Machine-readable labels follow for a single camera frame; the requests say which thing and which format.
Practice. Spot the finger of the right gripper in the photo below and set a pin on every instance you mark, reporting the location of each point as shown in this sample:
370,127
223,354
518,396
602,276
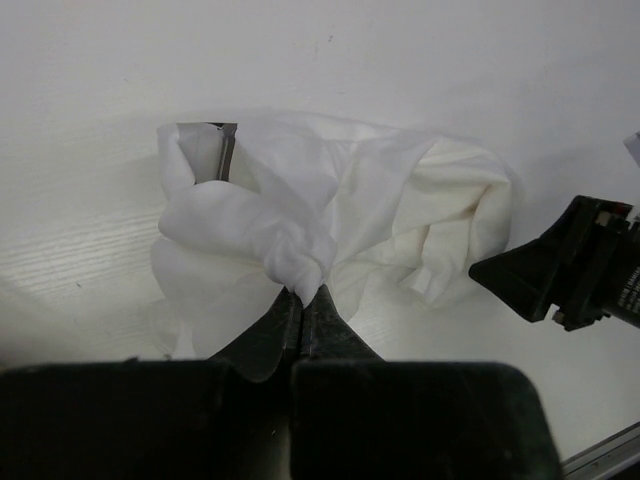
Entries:
518,277

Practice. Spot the white printed t-shirt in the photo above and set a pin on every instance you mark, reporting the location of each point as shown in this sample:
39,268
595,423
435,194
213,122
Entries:
390,220

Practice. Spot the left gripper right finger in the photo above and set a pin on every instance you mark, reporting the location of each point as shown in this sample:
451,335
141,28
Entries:
324,335

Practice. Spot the clear plastic storage bin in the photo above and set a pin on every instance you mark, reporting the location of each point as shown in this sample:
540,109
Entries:
208,148

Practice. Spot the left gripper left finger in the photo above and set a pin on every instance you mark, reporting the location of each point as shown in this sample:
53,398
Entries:
272,340

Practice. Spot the aluminium mounting rail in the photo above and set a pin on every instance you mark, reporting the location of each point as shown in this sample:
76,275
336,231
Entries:
607,458

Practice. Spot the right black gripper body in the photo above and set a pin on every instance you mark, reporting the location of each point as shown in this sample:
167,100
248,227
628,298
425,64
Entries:
594,267

